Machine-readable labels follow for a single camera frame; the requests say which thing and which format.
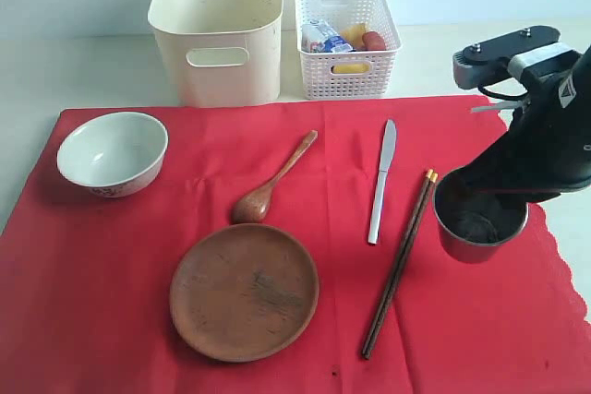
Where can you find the brown wooden plate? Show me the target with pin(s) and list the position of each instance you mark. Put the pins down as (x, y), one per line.
(244, 293)

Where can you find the red sausage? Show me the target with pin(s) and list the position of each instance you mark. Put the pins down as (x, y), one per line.
(372, 41)

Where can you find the red table cloth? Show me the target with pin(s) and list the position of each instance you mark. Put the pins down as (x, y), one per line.
(85, 280)

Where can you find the blue white milk carton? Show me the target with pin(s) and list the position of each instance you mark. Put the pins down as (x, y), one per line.
(317, 37)

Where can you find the yellow cheese wedge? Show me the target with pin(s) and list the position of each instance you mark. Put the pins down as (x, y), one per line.
(354, 35)

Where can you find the cream plastic bin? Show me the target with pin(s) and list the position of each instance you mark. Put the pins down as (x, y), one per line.
(220, 53)

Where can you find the white perforated plastic basket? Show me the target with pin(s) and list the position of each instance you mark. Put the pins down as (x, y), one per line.
(318, 80)

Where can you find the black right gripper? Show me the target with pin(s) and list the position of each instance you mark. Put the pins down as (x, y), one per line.
(547, 150)

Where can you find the wooden spoon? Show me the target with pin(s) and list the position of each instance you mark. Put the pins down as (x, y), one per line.
(254, 206)

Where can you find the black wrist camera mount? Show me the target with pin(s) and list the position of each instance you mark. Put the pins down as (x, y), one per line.
(508, 55)

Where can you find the silver table knife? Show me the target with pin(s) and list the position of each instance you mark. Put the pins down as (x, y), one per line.
(386, 155)

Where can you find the white ceramic bowl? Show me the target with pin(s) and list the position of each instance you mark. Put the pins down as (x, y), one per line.
(114, 155)

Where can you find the stainless steel cup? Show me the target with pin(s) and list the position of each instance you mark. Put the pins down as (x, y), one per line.
(473, 225)

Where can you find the yellow orange fruit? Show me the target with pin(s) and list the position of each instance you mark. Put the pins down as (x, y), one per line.
(350, 69)

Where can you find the dark wooden chopstick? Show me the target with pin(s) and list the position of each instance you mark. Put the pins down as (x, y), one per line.
(411, 239)
(386, 296)

